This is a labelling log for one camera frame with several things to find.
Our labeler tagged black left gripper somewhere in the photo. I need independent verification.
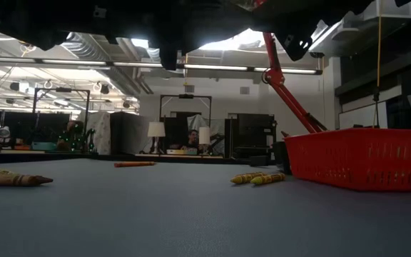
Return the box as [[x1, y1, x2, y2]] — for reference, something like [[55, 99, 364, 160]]
[[0, 0, 317, 71]]

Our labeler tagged orange crayon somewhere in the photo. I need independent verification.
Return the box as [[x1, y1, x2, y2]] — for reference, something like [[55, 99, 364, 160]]
[[0, 173, 54, 188], [113, 161, 157, 168]]

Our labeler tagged white table lamp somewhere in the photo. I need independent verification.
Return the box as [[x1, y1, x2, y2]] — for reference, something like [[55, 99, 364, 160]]
[[198, 126, 212, 155], [147, 121, 167, 155]]

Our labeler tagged person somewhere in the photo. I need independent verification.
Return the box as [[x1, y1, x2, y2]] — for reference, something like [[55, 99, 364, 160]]
[[181, 128, 202, 151]]

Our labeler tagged black cabinet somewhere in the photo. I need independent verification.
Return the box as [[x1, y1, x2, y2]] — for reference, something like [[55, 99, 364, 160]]
[[224, 113, 278, 160], [109, 111, 150, 156]]

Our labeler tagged long ceiling light strip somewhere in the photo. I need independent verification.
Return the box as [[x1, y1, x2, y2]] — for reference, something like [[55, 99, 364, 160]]
[[0, 55, 323, 76]]

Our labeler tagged white cloth cover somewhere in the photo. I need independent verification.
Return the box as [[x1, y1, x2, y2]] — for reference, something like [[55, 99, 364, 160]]
[[86, 111, 111, 155]]

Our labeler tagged red desk lamp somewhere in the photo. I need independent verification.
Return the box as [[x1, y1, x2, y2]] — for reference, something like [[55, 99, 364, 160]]
[[233, 0, 328, 134]]

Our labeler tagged background robot rig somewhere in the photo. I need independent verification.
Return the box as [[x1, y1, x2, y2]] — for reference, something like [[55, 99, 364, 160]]
[[57, 119, 98, 153]]

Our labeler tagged black mesh basket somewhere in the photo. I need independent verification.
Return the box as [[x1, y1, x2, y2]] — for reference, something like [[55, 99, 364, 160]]
[[272, 141, 293, 176]]

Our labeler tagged teal box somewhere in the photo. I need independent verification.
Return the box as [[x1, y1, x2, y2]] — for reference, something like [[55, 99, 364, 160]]
[[31, 141, 58, 152]]

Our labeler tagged whiteboard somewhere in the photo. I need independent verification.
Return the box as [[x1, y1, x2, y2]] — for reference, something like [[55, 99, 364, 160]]
[[338, 101, 389, 130]]

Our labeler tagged red mesh basket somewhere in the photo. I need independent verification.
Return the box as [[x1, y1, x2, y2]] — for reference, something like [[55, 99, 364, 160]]
[[283, 128, 411, 193]]

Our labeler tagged black background rig frame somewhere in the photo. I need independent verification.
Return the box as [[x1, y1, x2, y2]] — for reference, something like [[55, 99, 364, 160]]
[[159, 94, 213, 156], [31, 87, 91, 154]]

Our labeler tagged silver ventilation duct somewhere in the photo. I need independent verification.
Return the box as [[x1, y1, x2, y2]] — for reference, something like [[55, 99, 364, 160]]
[[61, 31, 142, 97]]

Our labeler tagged yellow ceiling cable reel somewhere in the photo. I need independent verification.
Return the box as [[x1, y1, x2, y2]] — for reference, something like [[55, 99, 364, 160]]
[[19, 41, 38, 56]]

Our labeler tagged black aluminium table frame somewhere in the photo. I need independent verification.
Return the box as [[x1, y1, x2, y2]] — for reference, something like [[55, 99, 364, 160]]
[[0, 150, 285, 167]]

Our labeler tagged yellow hanging cable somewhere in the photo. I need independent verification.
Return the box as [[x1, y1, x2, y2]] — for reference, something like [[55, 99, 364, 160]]
[[372, 16, 383, 129]]

